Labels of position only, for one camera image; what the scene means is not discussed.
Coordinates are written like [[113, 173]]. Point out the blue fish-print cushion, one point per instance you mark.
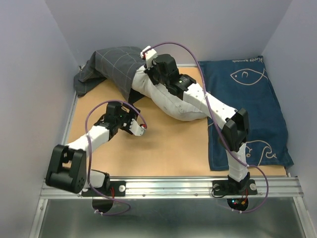
[[244, 83]]

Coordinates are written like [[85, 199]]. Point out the aluminium mounting rail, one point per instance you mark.
[[197, 187]]

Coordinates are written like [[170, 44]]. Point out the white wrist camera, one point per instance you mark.
[[148, 55], [137, 129]]

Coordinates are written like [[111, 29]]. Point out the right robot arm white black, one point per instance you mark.
[[233, 124]]

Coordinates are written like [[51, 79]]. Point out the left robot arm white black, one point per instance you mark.
[[68, 164]]

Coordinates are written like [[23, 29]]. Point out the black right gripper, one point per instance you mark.
[[150, 72]]

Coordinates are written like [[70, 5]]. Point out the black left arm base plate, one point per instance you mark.
[[113, 188]]

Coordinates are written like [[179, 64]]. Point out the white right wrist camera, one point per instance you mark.
[[148, 55]]

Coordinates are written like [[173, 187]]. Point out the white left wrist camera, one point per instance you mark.
[[137, 129]]

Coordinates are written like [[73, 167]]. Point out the grey checked pillowcase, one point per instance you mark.
[[118, 64]]

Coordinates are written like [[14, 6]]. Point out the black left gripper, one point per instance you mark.
[[132, 114]]

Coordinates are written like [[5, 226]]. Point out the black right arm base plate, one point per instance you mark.
[[225, 187]]

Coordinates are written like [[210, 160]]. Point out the aluminium table edge frame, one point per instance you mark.
[[75, 127]]

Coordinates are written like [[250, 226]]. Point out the white stained pillow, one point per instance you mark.
[[169, 104]]

